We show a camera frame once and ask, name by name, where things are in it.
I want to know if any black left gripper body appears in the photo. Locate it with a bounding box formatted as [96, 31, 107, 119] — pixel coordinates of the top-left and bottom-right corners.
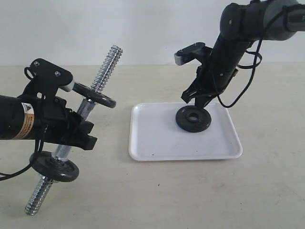
[16, 90, 81, 144]

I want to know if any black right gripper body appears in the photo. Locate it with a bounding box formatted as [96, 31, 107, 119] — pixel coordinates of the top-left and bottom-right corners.
[190, 47, 229, 98]

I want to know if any chrome threaded dumbbell bar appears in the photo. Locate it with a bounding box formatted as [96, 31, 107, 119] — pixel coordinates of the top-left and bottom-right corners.
[24, 45, 123, 216]

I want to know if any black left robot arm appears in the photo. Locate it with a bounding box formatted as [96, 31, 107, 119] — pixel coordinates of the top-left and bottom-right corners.
[0, 94, 97, 150]

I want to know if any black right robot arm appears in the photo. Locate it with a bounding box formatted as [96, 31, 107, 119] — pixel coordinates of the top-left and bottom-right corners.
[174, 0, 305, 108]

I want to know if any white plastic tray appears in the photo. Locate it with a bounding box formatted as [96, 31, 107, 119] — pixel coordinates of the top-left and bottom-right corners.
[129, 102, 243, 162]

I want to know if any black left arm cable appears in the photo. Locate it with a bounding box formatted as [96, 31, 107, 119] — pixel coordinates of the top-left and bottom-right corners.
[0, 93, 74, 181]

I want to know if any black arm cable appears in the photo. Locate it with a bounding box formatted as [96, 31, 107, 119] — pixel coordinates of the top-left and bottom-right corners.
[0, 93, 74, 181]
[218, 0, 296, 108]

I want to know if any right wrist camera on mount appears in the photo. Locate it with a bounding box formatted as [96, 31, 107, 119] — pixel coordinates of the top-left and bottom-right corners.
[174, 42, 212, 66]

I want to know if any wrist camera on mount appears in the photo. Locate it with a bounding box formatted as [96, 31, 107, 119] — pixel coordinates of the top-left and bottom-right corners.
[174, 42, 212, 66]
[23, 58, 75, 99]

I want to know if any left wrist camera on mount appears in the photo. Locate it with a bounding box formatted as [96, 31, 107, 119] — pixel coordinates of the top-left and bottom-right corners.
[23, 58, 75, 99]

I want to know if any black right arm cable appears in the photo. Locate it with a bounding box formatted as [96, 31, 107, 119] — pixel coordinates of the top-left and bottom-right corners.
[218, 0, 296, 108]

